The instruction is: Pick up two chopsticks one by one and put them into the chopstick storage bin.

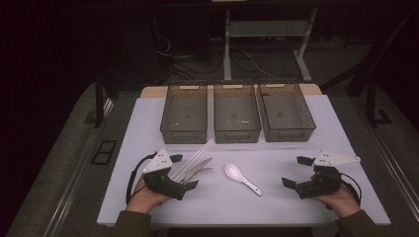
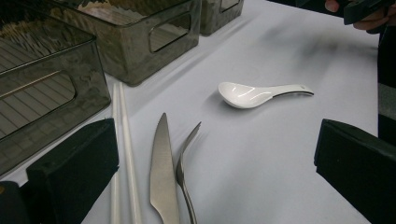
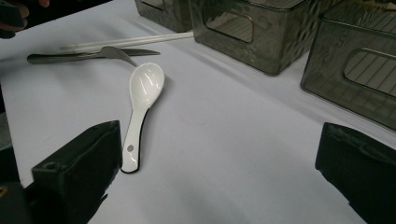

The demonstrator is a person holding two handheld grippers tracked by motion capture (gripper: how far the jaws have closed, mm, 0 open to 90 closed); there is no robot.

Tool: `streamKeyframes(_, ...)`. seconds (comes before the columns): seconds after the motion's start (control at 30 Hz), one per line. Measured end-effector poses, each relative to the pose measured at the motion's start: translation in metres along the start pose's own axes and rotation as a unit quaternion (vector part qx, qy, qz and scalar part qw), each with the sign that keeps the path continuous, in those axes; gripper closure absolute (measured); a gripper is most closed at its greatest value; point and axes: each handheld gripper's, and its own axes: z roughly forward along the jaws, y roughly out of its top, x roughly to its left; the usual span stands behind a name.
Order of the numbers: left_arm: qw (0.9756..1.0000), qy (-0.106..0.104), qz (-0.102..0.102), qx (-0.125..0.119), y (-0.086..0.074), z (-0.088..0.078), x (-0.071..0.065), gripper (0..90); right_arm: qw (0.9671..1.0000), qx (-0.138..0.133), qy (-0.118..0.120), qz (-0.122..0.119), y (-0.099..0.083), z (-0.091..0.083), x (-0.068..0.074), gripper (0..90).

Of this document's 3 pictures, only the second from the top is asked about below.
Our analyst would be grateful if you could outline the steel table knife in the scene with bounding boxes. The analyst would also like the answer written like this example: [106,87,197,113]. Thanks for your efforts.
[149,112,181,224]

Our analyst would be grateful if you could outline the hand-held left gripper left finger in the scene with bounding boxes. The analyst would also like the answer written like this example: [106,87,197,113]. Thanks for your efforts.
[26,118,120,224]

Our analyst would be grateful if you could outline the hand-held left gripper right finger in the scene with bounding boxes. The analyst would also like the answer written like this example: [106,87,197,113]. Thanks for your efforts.
[314,119,396,224]

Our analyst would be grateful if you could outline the smoky transparent plastic bin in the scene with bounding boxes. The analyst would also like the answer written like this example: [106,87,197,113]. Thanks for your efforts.
[200,0,246,36]
[50,0,203,87]
[0,0,112,175]

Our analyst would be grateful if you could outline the steel fork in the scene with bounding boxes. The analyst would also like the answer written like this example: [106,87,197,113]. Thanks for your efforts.
[175,121,203,224]

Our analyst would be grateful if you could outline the white chopstick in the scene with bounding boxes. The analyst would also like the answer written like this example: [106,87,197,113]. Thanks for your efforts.
[110,82,121,224]
[117,81,143,224]

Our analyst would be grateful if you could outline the white ceramic soup spoon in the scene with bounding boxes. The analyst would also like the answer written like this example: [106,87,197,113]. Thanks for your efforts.
[217,81,315,110]

